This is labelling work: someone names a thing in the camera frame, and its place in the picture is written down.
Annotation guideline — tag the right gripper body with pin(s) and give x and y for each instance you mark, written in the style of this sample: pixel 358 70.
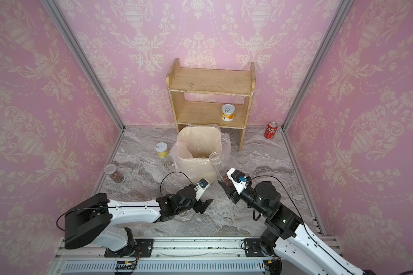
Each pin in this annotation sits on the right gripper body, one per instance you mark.
pixel 236 197

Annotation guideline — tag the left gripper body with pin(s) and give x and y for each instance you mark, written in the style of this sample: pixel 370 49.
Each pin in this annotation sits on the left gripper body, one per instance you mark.
pixel 199 205

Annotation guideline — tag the clear jar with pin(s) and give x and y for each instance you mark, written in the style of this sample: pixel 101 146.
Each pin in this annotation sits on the clear jar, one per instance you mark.
pixel 219 161
pixel 112 171

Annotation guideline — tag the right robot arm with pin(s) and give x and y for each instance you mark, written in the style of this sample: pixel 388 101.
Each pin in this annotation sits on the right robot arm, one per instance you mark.
pixel 287 236

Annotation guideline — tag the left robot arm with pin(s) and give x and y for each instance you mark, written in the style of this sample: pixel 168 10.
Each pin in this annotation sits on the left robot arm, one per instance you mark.
pixel 101 221

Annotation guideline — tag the beige trash bin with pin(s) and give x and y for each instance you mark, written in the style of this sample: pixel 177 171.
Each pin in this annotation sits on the beige trash bin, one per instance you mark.
pixel 199 154

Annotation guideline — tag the red cola can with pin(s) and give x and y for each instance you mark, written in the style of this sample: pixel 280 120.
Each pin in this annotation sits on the red cola can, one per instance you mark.
pixel 271 130

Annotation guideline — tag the yellow can on floor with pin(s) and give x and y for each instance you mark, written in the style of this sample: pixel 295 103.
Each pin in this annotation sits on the yellow can on floor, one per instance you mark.
pixel 162 150

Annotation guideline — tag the yellow can on shelf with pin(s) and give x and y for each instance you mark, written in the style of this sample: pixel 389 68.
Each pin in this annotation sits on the yellow can on shelf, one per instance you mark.
pixel 228 112

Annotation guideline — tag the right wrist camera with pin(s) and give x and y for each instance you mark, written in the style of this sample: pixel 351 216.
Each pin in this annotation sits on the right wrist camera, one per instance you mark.
pixel 239 179

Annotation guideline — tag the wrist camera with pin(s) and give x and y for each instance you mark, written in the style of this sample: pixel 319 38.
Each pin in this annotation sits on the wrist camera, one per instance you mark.
pixel 239 179
pixel 200 188

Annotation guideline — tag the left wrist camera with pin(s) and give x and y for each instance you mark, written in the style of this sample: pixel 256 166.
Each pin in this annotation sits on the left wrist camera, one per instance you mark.
pixel 200 188

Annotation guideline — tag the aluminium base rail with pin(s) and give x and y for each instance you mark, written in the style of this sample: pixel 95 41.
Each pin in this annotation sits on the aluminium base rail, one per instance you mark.
pixel 207 255

